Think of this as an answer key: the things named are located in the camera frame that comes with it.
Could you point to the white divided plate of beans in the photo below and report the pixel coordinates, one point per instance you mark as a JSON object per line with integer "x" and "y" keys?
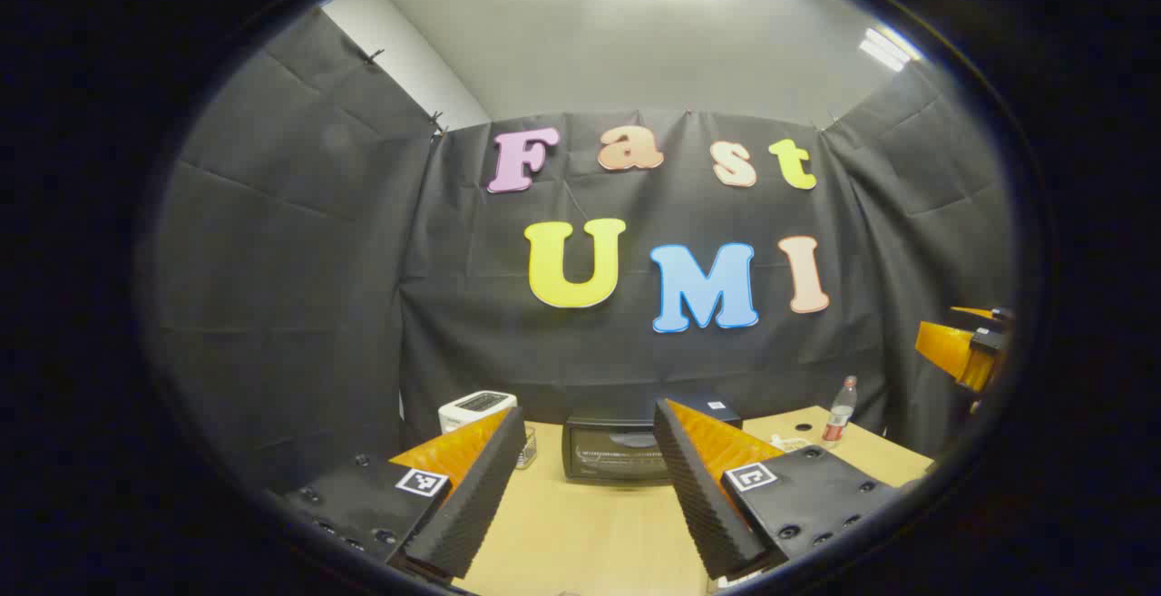
{"x": 789, "y": 443}

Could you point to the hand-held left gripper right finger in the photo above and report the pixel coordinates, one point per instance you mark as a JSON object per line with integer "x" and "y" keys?
{"x": 694, "y": 496}

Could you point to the black electric oven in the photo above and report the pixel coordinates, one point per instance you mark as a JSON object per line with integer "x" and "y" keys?
{"x": 608, "y": 451}

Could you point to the ceiling light panel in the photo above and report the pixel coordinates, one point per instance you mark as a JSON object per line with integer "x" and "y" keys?
{"x": 887, "y": 48}

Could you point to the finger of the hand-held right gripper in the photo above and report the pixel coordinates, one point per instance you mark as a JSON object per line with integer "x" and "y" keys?
{"x": 980, "y": 312}
{"x": 948, "y": 349}

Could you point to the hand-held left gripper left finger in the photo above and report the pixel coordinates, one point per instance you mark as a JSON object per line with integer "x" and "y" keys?
{"x": 481, "y": 496}

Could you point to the clear bottle with red label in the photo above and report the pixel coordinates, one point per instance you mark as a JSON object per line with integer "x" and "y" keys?
{"x": 839, "y": 419}

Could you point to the clear mesh utensil holder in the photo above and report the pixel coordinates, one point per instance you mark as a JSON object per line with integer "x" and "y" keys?
{"x": 527, "y": 451}

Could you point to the black backdrop cloth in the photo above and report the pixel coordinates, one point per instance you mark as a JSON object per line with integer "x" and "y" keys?
{"x": 317, "y": 306}

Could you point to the white toaster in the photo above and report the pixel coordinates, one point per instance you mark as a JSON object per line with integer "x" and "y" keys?
{"x": 467, "y": 410}

